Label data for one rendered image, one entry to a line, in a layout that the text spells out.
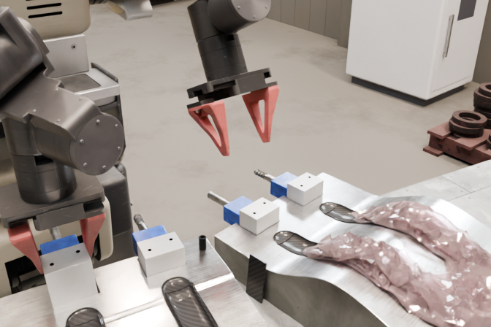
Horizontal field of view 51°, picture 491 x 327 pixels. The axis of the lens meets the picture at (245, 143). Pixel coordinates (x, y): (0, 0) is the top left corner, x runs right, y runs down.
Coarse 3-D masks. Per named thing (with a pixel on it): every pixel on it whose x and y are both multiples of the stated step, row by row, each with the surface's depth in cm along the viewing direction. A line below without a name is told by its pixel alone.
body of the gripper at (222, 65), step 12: (216, 36) 67; (228, 36) 68; (204, 48) 68; (216, 48) 67; (228, 48) 67; (240, 48) 69; (204, 60) 68; (216, 60) 67; (228, 60) 67; (240, 60) 68; (216, 72) 68; (228, 72) 67; (240, 72) 68; (252, 72) 69; (264, 72) 70; (204, 84) 66; (216, 84) 65; (228, 84) 67; (192, 96) 69
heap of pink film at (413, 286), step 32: (384, 224) 71; (416, 224) 68; (448, 224) 69; (320, 256) 68; (352, 256) 62; (384, 256) 61; (448, 256) 66; (480, 256) 63; (384, 288) 60; (416, 288) 58; (448, 288) 60; (480, 288) 60; (448, 320) 57; (480, 320) 56
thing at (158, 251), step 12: (144, 228) 70; (156, 228) 69; (132, 240) 68; (144, 240) 64; (156, 240) 64; (168, 240) 64; (144, 252) 62; (156, 252) 62; (168, 252) 63; (180, 252) 63; (144, 264) 63; (156, 264) 62; (168, 264) 63; (180, 264) 64
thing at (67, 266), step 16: (64, 240) 63; (48, 256) 58; (64, 256) 58; (80, 256) 58; (48, 272) 56; (64, 272) 57; (80, 272) 58; (48, 288) 57; (64, 288) 58; (80, 288) 59; (96, 288) 60
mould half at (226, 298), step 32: (192, 256) 66; (32, 288) 61; (128, 288) 61; (160, 288) 61; (224, 288) 61; (0, 320) 56; (32, 320) 56; (64, 320) 56; (128, 320) 57; (160, 320) 57; (224, 320) 57; (256, 320) 57
